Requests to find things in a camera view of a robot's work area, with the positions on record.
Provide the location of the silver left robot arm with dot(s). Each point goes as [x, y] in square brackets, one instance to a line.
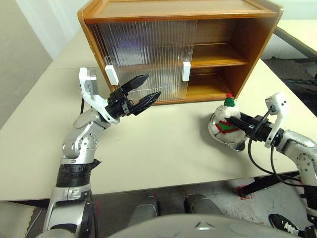
[79, 148]

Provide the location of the ribbed clear sliding door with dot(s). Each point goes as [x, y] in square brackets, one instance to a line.
[178, 44]
[128, 74]

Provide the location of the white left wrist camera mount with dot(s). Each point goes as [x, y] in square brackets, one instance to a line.
[95, 101]

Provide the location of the black white sneaker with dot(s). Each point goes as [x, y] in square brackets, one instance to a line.
[284, 224]

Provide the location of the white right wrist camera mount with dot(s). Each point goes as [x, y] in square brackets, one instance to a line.
[280, 109]

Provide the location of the dark grey rounded shape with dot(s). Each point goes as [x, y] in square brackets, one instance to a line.
[201, 204]
[144, 210]

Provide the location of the white snowman plush toy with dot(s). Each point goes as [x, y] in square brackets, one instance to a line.
[226, 111]

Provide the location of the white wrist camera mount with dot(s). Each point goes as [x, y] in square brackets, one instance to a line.
[95, 101]
[280, 109]

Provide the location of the silver metal bowl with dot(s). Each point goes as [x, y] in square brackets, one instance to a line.
[215, 132]

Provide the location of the red floor tape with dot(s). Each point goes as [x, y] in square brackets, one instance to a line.
[244, 197]

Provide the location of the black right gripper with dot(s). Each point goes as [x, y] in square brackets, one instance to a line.
[260, 130]

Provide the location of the beige cloth cover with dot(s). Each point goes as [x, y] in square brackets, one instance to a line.
[15, 220]

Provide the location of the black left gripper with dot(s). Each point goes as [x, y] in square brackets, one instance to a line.
[119, 105]

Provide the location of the grey robot torso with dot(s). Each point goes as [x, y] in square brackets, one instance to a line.
[198, 228]

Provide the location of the black table leg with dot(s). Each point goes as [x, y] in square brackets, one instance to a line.
[267, 183]

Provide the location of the dark grey slanted bar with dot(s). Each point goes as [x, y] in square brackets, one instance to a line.
[297, 43]

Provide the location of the wooden two-shelf cabinet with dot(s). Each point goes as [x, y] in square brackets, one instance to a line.
[250, 49]

